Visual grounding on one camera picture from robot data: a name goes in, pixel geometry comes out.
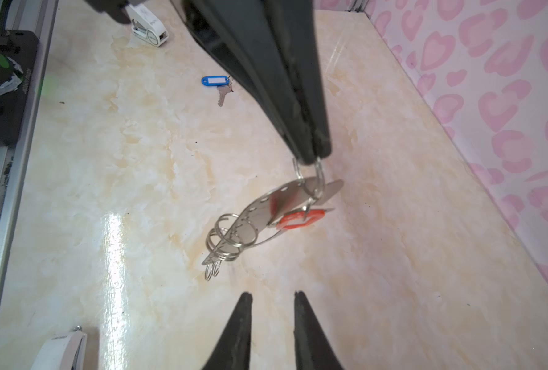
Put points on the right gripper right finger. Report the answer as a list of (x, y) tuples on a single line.
[(312, 349)]

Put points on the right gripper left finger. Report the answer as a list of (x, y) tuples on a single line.
[(232, 351)]

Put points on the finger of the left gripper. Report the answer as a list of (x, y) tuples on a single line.
[(293, 27), (237, 35)]

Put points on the red tagged key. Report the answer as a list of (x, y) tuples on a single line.
[(300, 217)]

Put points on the blue tagged key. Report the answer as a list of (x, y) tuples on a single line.
[(223, 84)]

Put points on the white tagged key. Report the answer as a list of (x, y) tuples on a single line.
[(146, 25)]

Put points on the small white plastic object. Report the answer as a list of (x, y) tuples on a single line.
[(63, 351)]

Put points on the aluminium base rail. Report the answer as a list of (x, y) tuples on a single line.
[(38, 17)]

